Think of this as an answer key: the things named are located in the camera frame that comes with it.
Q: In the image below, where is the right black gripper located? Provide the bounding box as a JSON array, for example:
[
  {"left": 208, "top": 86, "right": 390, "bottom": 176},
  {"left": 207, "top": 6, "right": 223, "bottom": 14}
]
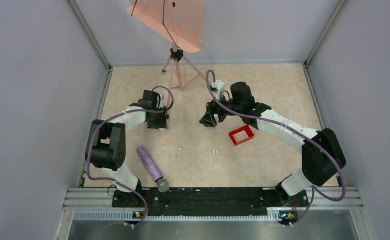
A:
[{"left": 200, "top": 90, "right": 243, "bottom": 127}]

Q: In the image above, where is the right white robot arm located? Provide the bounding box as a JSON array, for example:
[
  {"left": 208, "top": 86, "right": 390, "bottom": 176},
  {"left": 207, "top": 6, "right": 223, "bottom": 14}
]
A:
[{"left": 199, "top": 80, "right": 346, "bottom": 206}]

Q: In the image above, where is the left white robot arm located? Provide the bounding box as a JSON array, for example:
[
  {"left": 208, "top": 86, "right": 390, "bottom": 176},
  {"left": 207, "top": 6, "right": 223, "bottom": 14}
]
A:
[{"left": 85, "top": 89, "right": 169, "bottom": 207}]

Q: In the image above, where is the red plastic block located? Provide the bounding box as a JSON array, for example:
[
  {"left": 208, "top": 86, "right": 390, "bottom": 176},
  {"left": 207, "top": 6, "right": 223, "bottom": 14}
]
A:
[{"left": 229, "top": 125, "right": 254, "bottom": 146}]

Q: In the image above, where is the purple glitter microphone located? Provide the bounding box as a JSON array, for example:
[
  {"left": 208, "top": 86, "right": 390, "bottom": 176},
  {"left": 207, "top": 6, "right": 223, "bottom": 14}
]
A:
[{"left": 136, "top": 146, "right": 170, "bottom": 193}]

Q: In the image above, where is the pink music stand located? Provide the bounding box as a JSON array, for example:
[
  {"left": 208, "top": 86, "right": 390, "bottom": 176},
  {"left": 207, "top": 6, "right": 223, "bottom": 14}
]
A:
[{"left": 127, "top": 0, "right": 216, "bottom": 117}]

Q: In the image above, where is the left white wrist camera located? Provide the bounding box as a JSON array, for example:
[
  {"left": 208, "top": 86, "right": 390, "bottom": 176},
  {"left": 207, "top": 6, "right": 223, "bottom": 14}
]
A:
[{"left": 157, "top": 93, "right": 164, "bottom": 109}]

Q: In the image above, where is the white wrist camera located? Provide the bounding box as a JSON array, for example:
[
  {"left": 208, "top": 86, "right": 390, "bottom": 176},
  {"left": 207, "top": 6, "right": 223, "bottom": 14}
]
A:
[
  {"left": 157, "top": 93, "right": 164, "bottom": 109},
  {"left": 210, "top": 80, "right": 225, "bottom": 101}
]

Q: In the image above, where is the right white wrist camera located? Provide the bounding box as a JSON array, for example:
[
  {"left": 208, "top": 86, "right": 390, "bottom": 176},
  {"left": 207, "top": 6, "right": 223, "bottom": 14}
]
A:
[{"left": 210, "top": 80, "right": 225, "bottom": 101}]

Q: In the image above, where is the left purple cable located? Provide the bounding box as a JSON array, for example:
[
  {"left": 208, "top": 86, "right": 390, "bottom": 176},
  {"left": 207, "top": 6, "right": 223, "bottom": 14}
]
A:
[{"left": 85, "top": 86, "right": 175, "bottom": 229}]

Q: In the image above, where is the purple cable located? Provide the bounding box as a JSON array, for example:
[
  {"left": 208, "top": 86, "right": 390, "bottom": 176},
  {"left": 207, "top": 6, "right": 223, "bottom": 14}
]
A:
[
  {"left": 85, "top": 86, "right": 175, "bottom": 229},
  {"left": 205, "top": 69, "right": 348, "bottom": 228}
]

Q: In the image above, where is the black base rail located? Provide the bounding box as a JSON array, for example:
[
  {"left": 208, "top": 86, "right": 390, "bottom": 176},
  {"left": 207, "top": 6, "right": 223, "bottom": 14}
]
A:
[{"left": 112, "top": 187, "right": 308, "bottom": 217}]

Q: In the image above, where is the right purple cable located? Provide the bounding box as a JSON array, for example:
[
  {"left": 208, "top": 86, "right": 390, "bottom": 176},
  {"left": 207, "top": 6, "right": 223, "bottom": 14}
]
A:
[{"left": 205, "top": 69, "right": 348, "bottom": 228}]

